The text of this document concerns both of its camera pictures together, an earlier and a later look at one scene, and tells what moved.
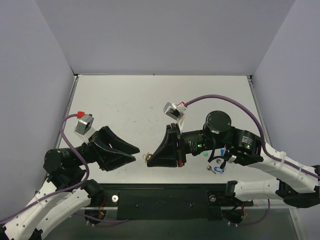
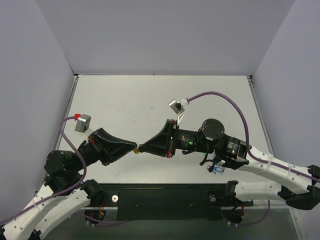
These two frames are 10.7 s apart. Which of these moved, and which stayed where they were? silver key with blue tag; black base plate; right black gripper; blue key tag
Moved: right black gripper
Stayed: black base plate; silver key with blue tag; blue key tag
